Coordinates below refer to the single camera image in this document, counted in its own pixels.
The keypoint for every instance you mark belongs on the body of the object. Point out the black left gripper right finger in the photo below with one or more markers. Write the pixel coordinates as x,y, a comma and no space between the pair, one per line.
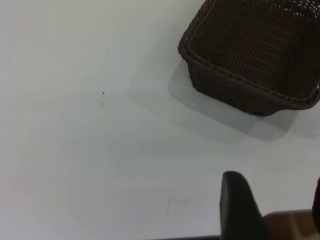
317,212

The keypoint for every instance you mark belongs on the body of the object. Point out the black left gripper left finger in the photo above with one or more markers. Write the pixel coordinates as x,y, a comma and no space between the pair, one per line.
237,212

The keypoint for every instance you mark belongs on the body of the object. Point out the dark brown wicker basket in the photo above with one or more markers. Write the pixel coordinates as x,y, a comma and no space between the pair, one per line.
250,50

